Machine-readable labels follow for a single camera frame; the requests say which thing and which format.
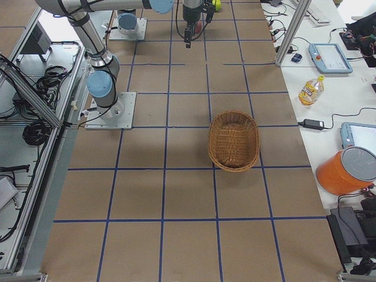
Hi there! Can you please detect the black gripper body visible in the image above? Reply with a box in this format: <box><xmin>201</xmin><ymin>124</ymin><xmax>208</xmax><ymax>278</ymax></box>
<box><xmin>183</xmin><ymin>0</ymin><xmax>203</xmax><ymax>25</ymax></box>

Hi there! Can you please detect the red apple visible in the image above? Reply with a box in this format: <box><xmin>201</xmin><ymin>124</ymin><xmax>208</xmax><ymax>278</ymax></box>
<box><xmin>194</xmin><ymin>21</ymin><xmax>202</xmax><ymax>34</ymax></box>

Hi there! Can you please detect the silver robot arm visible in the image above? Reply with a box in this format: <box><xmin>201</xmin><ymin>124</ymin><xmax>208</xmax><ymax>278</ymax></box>
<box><xmin>117</xmin><ymin>9</ymin><xmax>138</xmax><ymax>35</ymax></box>
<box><xmin>36</xmin><ymin>1</ymin><xmax>174</xmax><ymax>120</ymax></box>

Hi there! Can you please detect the woven wicker basket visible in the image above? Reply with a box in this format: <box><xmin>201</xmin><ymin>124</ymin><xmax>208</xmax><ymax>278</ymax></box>
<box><xmin>208</xmin><ymin>110</ymin><xmax>260</xmax><ymax>173</ymax></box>

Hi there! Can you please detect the green apple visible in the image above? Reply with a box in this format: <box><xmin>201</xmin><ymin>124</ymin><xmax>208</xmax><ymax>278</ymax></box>
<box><xmin>212</xmin><ymin>0</ymin><xmax>221</xmax><ymax>12</ymax></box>

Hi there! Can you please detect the dark blue small pouch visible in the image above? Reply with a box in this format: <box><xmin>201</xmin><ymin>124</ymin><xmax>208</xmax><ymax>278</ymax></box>
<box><xmin>291</xmin><ymin>53</ymin><xmax>303</xmax><ymax>63</ymax></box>

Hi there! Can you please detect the yellow drink bottle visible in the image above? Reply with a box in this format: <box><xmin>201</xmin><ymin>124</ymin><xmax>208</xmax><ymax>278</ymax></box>
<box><xmin>298</xmin><ymin>75</ymin><xmax>325</xmax><ymax>106</ymax></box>

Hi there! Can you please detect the blue teach pendant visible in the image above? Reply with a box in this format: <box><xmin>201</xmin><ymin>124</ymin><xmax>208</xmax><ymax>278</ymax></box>
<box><xmin>308</xmin><ymin>43</ymin><xmax>353</xmax><ymax>74</ymax></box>
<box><xmin>340</xmin><ymin>122</ymin><xmax>375</xmax><ymax>154</ymax></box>

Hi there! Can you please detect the black power adapter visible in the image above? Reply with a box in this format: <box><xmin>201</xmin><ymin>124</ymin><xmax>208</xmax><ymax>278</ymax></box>
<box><xmin>298</xmin><ymin>119</ymin><xmax>325</xmax><ymax>130</ymax></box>

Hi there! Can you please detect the orange bucket with grey lid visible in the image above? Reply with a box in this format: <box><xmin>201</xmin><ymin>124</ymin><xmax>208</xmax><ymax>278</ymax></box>
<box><xmin>315</xmin><ymin>146</ymin><xmax>375</xmax><ymax>196</ymax></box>

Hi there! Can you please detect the black laptop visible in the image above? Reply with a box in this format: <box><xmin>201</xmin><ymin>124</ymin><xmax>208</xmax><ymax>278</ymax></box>
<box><xmin>327</xmin><ymin>207</ymin><xmax>368</xmax><ymax>264</ymax></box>

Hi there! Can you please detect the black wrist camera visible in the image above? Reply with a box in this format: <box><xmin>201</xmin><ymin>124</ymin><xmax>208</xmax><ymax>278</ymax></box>
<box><xmin>203</xmin><ymin>1</ymin><xmax>216</xmax><ymax>24</ymax></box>

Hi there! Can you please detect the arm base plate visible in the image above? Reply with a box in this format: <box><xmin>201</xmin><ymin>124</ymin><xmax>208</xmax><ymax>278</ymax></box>
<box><xmin>84</xmin><ymin>92</ymin><xmax>137</xmax><ymax>130</ymax></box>
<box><xmin>109</xmin><ymin>18</ymin><xmax>147</xmax><ymax>41</ymax></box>

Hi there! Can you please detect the aluminium frame post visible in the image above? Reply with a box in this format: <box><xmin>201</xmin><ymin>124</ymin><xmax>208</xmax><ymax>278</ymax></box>
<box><xmin>276</xmin><ymin>0</ymin><xmax>311</xmax><ymax>67</ymax></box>

